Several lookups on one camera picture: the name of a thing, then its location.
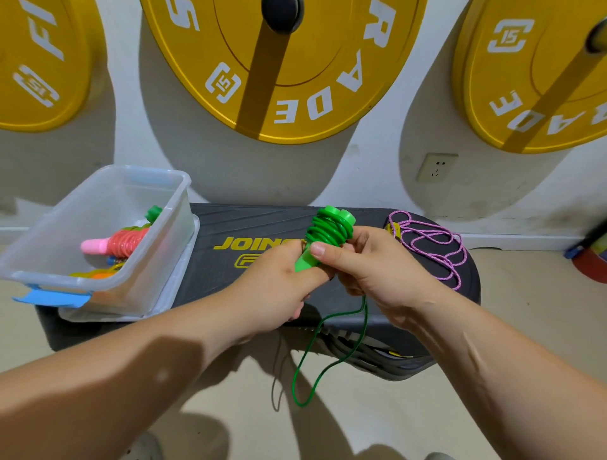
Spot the person's right hand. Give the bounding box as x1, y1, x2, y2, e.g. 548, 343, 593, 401
309, 226, 451, 328

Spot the person's left hand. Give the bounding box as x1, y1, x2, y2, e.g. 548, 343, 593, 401
220, 239, 335, 337

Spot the purple rope with foam handles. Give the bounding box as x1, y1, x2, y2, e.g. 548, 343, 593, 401
386, 210, 470, 292

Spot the dark green jump rope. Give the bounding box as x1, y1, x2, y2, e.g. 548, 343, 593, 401
289, 205, 369, 409

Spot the pink handled jump rope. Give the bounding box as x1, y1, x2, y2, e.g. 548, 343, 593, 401
80, 226, 153, 263

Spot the orange handled yellow jump rope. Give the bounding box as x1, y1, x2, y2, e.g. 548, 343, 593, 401
71, 265, 125, 282

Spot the clear plastic storage bin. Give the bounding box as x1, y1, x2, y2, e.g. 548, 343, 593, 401
0, 165, 193, 314

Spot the person's right forearm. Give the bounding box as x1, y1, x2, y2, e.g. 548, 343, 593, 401
417, 294, 607, 460

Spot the person's left forearm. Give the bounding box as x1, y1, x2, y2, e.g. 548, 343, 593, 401
0, 292, 243, 460

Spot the person's left grey shoe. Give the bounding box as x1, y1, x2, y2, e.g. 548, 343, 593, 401
123, 433, 165, 460

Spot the black aerobic step platform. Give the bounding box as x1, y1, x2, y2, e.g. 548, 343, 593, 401
36, 203, 481, 380

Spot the translucent plastic lid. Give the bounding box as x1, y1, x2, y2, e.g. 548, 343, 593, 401
59, 215, 201, 324

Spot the large yellow weight plate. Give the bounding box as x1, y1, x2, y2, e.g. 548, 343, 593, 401
140, 0, 428, 145

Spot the red fire extinguisher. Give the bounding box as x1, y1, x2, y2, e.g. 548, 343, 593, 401
566, 220, 607, 284

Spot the blue plastic piece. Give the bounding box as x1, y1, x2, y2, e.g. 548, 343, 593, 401
12, 286, 93, 309

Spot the black plate peg cap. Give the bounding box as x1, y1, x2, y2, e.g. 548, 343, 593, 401
261, 0, 305, 34

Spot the white wall socket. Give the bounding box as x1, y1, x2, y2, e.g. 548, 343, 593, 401
416, 152, 459, 184

